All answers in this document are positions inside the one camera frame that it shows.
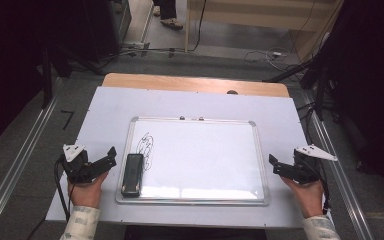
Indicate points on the person's left hand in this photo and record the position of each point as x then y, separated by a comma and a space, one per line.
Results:
86, 193

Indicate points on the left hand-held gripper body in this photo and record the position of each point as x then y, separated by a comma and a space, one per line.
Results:
76, 166

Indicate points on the person's right hand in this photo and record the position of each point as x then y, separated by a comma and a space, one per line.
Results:
308, 198

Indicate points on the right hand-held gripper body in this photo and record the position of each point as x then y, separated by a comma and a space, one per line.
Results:
308, 168

